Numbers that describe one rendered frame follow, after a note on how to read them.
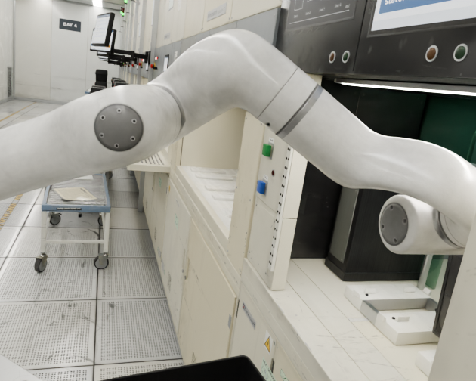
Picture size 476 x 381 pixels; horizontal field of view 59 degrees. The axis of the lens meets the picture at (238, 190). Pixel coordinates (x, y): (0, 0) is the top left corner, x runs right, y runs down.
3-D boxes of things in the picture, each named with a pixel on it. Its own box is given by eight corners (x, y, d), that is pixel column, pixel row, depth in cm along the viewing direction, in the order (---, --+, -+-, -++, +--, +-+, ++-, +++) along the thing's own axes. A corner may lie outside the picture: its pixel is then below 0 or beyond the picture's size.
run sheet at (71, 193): (50, 189, 299) (50, 187, 299) (84, 187, 314) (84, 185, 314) (64, 201, 276) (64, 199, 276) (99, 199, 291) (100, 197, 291)
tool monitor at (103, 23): (91, 56, 381) (93, 13, 372) (147, 64, 396) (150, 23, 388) (89, 55, 343) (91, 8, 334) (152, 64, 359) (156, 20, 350)
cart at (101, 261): (46, 222, 359) (47, 167, 347) (109, 223, 377) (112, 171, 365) (33, 274, 271) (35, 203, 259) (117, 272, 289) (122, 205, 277)
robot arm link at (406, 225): (490, 192, 60) (441, 205, 68) (414, 186, 56) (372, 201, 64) (500, 251, 58) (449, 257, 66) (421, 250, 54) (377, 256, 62)
